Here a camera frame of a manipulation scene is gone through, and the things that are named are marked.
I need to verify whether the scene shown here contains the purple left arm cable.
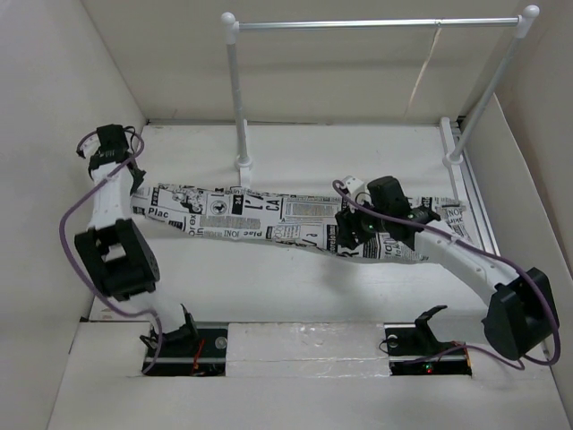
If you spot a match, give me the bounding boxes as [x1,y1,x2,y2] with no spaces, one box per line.
[58,129,163,373]

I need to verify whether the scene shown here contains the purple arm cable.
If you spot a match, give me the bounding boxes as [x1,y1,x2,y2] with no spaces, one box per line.
[331,179,562,371]
[58,129,163,373]

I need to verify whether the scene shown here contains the aluminium rail right side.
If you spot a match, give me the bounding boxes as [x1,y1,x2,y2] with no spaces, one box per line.
[449,116,502,261]

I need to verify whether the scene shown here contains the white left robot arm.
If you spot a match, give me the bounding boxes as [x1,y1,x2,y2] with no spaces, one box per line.
[74,125,200,356]

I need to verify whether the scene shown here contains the beige clothes hanger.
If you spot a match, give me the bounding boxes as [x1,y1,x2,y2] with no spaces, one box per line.
[402,26,442,120]

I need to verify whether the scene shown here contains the newspaper print trousers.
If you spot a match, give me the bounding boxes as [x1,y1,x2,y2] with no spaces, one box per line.
[130,181,467,265]

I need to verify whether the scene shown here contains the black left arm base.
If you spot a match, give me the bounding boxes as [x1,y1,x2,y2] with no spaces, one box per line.
[145,322,228,377]

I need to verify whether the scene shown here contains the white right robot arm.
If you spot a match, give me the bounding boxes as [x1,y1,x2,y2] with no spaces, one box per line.
[332,176,561,366]

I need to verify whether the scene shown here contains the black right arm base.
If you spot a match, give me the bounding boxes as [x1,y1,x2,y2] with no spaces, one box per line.
[379,305,473,376]

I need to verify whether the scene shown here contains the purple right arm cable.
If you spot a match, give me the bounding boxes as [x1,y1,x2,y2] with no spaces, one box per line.
[331,179,562,371]

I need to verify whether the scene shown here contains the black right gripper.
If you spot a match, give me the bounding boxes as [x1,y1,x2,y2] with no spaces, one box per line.
[334,193,389,250]

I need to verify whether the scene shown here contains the white metal clothes rack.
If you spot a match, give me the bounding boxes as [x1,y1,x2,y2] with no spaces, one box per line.
[215,4,541,185]

